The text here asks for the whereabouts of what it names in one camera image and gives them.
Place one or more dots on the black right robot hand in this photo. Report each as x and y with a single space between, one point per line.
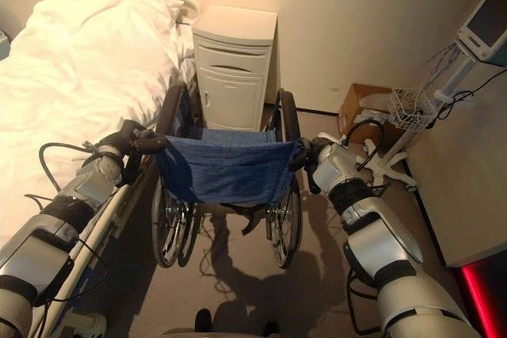
332 164

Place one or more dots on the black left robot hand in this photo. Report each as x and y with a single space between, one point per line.
132 141

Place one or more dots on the blue fabric wheelchair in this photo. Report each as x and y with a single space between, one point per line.
222 172

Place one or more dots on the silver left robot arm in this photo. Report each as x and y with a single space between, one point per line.
47 243

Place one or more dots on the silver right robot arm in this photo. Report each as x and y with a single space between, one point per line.
384 251

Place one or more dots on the white wheeled monitor stand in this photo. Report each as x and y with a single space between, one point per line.
396 156

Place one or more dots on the brown cardboard box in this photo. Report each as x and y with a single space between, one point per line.
356 102

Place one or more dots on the white crumpled duvet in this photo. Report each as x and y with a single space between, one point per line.
79 69

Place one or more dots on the white bedside cabinet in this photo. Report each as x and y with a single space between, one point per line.
233 65

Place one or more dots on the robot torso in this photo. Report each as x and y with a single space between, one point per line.
233 326

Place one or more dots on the red light strip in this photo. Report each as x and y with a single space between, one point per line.
485 298

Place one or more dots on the patient monitor with screen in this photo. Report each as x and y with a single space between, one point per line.
485 21

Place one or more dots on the hospital bed with metal rail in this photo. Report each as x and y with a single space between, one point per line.
107 215

